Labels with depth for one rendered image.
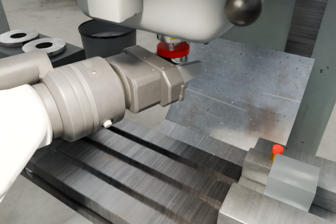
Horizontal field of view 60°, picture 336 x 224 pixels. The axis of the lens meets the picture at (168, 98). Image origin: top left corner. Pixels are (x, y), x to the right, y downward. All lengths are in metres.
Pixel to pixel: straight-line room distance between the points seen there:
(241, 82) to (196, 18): 0.51
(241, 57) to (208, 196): 0.37
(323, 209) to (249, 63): 0.40
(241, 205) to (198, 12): 0.27
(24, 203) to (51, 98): 1.66
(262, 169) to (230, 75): 0.35
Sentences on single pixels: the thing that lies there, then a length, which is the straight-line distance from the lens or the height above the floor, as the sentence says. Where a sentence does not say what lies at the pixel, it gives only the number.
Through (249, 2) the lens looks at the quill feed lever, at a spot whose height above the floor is 1.37.
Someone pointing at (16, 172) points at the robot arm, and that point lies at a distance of 0.30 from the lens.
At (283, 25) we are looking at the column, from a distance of 0.75.
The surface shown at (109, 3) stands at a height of 1.36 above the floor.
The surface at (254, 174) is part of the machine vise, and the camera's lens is 0.51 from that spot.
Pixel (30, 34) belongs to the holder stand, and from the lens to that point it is 0.78.
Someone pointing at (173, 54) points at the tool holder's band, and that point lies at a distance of 0.40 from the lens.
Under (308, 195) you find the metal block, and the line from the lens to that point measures 0.44.
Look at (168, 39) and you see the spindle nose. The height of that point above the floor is 1.29.
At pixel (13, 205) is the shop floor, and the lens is 1.99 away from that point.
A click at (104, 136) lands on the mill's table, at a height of 0.98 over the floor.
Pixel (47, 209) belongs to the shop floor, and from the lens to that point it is 1.89.
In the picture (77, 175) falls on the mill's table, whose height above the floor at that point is 0.98.
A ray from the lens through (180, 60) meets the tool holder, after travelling 0.41.
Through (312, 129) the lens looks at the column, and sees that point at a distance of 0.85.
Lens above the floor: 1.43
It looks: 33 degrees down
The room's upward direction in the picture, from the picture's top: straight up
